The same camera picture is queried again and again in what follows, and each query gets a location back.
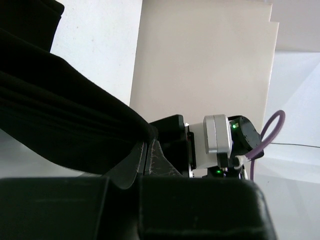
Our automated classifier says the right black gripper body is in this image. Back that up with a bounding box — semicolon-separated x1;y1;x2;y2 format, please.
151;114;262;179

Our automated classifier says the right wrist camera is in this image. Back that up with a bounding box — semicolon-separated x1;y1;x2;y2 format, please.
203;114;233;156

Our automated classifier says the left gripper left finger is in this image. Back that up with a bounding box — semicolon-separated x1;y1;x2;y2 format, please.
0;143;147;240

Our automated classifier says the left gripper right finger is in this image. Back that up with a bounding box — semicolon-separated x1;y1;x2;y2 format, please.
138;140;277;240

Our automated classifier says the black skirt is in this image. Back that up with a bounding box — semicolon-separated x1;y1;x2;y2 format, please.
0;0;158;175

